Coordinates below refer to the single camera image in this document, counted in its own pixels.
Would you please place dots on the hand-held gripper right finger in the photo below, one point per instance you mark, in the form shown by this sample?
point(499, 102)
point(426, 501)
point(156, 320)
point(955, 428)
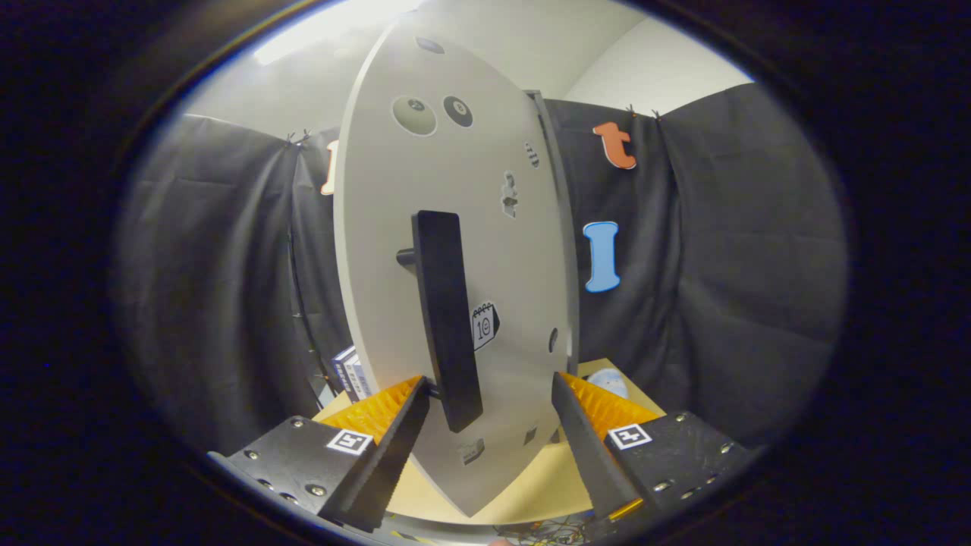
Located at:
point(588, 447)

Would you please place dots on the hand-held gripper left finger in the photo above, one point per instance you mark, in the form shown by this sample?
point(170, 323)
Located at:
point(394, 447)

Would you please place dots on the beige cabinet door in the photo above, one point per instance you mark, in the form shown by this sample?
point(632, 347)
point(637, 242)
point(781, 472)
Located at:
point(379, 227)

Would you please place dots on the white round object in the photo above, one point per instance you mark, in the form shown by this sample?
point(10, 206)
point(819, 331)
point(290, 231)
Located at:
point(609, 383)

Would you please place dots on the white spine book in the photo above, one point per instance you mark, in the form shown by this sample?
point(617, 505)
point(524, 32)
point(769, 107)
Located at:
point(358, 383)

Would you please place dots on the black backdrop cloth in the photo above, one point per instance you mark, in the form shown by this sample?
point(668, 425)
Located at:
point(721, 265)

